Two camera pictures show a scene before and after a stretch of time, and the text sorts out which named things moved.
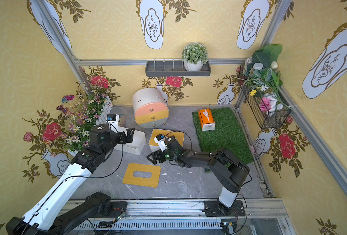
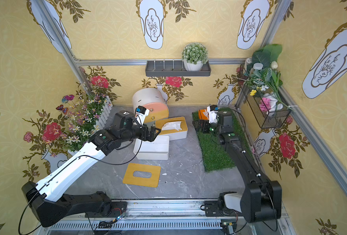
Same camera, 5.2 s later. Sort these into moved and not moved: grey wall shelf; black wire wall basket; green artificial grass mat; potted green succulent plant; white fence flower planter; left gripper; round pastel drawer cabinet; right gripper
Moved: left gripper; right gripper
Not moved: potted green succulent plant; round pastel drawer cabinet; black wire wall basket; green artificial grass mat; white fence flower planter; grey wall shelf
